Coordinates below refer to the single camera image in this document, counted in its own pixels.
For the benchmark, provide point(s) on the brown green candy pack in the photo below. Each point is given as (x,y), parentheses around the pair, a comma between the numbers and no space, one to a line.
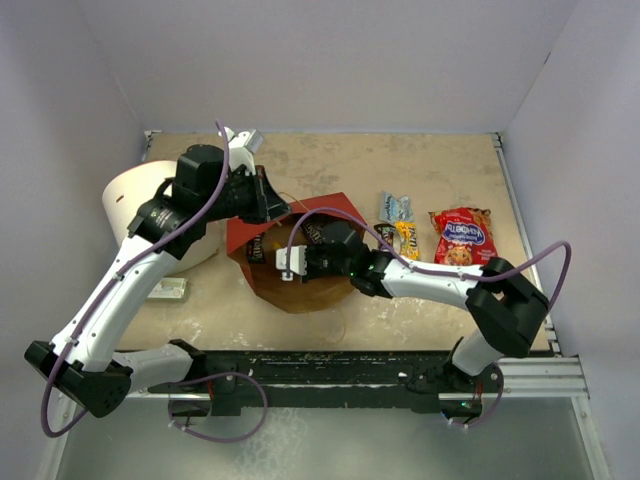
(255,250)

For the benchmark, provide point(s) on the white blue snack wrapper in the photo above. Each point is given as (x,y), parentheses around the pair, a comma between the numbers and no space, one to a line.
(395,209)

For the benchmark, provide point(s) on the white cylindrical container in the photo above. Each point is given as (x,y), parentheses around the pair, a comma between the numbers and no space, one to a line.
(126,193)

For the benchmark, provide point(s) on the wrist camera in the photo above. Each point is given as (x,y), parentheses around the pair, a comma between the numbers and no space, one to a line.
(242,148)
(291,262)

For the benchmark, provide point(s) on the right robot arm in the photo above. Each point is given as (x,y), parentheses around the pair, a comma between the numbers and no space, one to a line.
(506,307)

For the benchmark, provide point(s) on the red cookie snack bag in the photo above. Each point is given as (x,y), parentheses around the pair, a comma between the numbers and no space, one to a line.
(465,236)

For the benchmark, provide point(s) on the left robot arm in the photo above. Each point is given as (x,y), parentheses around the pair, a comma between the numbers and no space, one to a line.
(81,361)

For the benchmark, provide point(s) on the brown purple candy pack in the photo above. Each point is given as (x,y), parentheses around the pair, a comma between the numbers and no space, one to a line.
(312,232)

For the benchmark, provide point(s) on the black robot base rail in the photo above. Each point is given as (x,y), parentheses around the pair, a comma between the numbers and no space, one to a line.
(226,382)

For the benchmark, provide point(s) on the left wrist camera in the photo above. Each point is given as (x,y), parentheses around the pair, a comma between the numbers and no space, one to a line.
(242,148)

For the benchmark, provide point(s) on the small white green box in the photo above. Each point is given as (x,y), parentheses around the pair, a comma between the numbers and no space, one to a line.
(169,289)

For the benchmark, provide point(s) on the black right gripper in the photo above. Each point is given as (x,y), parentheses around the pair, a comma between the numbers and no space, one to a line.
(310,250)

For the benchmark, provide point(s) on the red paper bag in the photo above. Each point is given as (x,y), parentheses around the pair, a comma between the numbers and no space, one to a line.
(272,258)

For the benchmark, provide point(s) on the yellow candy pack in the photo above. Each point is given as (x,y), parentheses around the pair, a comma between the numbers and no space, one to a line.
(409,246)

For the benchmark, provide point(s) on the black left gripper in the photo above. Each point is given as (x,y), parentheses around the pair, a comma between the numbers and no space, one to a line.
(267,204)

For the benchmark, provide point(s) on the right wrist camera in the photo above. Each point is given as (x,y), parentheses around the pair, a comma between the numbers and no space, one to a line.
(291,262)

